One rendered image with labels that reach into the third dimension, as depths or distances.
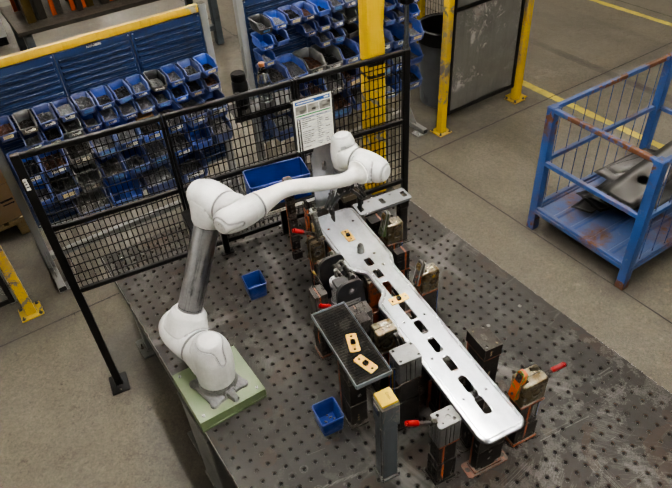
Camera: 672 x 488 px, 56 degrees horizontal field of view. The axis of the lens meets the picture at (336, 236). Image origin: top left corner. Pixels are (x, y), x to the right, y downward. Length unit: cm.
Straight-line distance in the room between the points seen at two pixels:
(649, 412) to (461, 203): 242
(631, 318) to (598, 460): 165
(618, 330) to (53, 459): 320
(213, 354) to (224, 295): 70
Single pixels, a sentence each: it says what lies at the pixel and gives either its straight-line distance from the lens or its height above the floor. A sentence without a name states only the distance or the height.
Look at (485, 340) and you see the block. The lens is 245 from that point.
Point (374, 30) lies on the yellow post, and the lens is 319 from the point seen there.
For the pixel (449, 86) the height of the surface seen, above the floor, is 42.
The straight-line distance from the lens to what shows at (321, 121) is 320.
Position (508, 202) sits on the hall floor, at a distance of 482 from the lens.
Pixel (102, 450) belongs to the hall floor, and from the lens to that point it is 365.
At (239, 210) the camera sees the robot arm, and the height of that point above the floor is 151.
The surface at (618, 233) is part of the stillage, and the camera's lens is 446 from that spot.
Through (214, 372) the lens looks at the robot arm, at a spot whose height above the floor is 93.
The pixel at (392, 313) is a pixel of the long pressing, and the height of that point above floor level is 100.
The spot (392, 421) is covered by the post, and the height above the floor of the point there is 106.
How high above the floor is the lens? 288
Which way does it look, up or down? 40 degrees down
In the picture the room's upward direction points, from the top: 4 degrees counter-clockwise
